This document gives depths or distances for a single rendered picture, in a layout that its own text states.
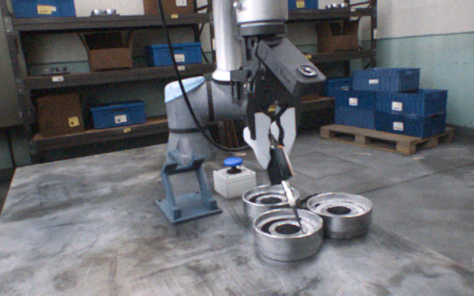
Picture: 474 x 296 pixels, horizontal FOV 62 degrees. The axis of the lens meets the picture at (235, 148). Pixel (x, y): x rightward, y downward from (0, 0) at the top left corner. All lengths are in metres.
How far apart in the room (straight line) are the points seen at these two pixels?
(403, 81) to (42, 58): 3.67
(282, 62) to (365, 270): 0.30
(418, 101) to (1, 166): 4.20
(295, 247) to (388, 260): 0.13
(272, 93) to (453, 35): 4.57
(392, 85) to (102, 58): 2.88
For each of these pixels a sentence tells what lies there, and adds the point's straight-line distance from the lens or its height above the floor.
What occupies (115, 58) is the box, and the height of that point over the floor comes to 1.12.
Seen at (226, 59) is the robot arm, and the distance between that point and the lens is 1.09.
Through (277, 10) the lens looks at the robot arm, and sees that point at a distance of 0.58.
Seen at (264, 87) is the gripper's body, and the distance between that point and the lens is 0.58.
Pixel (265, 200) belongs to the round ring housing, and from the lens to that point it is 0.75.
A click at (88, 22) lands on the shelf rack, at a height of 1.45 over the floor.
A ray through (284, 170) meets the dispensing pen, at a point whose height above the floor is 0.92.
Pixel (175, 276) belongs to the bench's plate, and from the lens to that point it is 0.59.
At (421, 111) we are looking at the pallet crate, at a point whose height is 0.41.
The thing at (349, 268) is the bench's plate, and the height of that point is 0.80.
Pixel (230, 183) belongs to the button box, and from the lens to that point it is 0.83.
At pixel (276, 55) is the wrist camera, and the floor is 1.09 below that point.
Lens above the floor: 1.10
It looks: 14 degrees down
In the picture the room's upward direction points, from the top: 4 degrees counter-clockwise
